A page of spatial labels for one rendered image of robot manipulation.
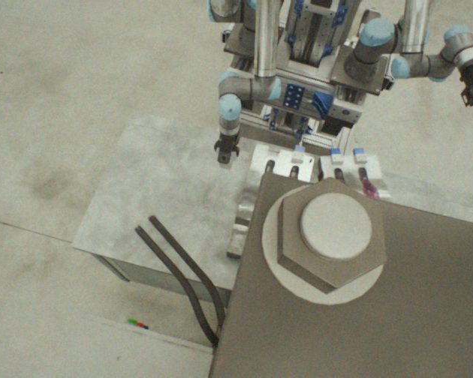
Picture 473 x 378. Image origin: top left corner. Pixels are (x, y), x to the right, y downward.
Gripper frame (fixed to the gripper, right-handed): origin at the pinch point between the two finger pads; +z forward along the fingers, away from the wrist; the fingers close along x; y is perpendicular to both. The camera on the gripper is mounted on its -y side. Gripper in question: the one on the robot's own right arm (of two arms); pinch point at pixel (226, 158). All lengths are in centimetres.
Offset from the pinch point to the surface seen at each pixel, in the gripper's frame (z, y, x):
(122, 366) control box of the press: -52, -81, 1
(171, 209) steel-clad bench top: 14.9, -22.5, 18.1
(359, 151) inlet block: 8, 24, -55
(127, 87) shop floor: 96, 90, 100
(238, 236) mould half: 8.8, -28.5, -12.8
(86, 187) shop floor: 95, 5, 96
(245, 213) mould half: 1.5, -20.9, -13.2
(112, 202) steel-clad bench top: 15, -26, 44
